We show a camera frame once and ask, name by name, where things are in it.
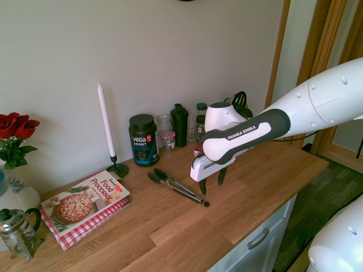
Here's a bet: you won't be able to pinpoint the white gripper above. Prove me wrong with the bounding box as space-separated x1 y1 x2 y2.
189 154 228 197

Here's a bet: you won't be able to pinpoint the black and steel tongs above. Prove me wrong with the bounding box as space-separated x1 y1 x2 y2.
147 168 211 208

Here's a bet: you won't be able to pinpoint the black candle holder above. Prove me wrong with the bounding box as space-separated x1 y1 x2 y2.
106 154 129 180

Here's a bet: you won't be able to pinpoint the dark lid spice jar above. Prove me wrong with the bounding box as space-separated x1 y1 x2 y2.
195 114 207 143

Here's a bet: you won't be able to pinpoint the clear drinking glass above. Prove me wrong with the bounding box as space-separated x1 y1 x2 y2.
187 114 198 142

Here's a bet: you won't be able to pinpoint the small jar red check lid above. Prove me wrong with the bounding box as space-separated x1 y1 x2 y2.
158 131 176 152

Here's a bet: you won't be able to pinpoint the black shaker bottle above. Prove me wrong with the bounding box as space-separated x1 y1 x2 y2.
170 103 189 148

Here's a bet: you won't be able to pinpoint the tall clear glass jar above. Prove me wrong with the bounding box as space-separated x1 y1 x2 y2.
156 113 174 134

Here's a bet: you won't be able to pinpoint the black Vega protein tub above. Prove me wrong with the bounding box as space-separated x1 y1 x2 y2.
128 113 161 167

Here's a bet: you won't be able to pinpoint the black slotted spatula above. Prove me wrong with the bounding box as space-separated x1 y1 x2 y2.
231 91 248 114

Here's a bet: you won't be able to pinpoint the tall white candle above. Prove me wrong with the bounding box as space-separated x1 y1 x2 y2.
96 82 116 158

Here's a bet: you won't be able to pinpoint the red check cookbook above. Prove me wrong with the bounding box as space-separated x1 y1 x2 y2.
39 198 131 252

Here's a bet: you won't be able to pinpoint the Food Processor cookbook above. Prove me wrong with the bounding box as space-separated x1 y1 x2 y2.
40 169 132 238

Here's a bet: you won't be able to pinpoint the white floral vase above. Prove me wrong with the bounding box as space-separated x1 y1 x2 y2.
0 167 41 216

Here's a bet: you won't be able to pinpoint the glass French press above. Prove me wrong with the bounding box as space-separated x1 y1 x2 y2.
0 207 45 260

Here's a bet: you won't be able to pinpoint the red roses bouquet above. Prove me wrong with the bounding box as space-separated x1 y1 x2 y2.
0 112 41 171

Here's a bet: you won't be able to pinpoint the silver drawer handle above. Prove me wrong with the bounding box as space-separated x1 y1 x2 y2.
246 228 271 250

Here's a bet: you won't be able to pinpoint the white drawer with handle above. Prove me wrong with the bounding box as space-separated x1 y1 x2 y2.
206 193 299 272

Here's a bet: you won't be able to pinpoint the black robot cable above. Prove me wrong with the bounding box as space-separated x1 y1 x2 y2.
271 129 316 143

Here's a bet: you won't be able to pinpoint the wooden door frame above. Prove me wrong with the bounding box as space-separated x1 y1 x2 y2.
265 0 363 155

